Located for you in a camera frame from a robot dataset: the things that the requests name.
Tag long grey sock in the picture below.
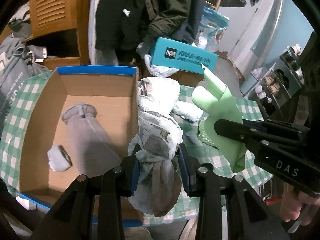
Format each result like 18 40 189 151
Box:
61 103 121 178

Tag small grey sock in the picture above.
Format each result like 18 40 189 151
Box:
47 145 72 172

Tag light green cloth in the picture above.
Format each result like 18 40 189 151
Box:
191 65 247 173

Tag person's right hand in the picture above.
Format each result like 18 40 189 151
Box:
279 183 319 226

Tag grey shoe rack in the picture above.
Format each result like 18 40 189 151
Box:
245 44 304 119

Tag green checked tablecloth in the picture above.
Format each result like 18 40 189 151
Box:
1 69 272 226

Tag white crumpled plastic bag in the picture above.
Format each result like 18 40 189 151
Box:
172 100 203 123

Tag blue cardboard shoe box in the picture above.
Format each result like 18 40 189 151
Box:
19 65 144 227

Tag brown cardboard box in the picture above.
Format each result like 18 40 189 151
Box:
170 70 204 87

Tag blue clear plastic bag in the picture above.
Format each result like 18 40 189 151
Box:
195 7 229 53

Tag white plastic bag under box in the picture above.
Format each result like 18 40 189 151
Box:
144 54 180 78

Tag teal printed box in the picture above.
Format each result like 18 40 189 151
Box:
151 37 219 74

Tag dark hanging jackets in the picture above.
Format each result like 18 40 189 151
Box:
95 0 205 50

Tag wooden louvered wardrobe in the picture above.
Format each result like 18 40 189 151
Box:
0 0 93 68

